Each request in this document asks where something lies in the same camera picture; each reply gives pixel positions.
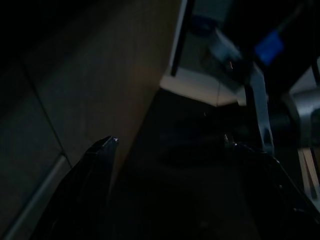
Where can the grey cabinet door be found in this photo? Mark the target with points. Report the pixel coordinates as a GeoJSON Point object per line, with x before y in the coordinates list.
{"type": "Point", "coordinates": [95, 75]}

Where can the black floor mat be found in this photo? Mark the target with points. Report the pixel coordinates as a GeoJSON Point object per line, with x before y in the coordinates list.
{"type": "Point", "coordinates": [180, 150]}

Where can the black edged appliance door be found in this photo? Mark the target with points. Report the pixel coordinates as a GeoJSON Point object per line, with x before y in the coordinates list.
{"type": "Point", "coordinates": [181, 37]}

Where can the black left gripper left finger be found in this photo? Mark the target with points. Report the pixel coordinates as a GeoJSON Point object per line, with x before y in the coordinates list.
{"type": "Point", "coordinates": [95, 180]}

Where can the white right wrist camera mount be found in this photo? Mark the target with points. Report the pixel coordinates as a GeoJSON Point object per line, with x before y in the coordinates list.
{"type": "Point", "coordinates": [260, 105]}

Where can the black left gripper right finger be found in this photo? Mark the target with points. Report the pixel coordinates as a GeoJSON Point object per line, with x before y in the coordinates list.
{"type": "Point", "coordinates": [265, 190]}

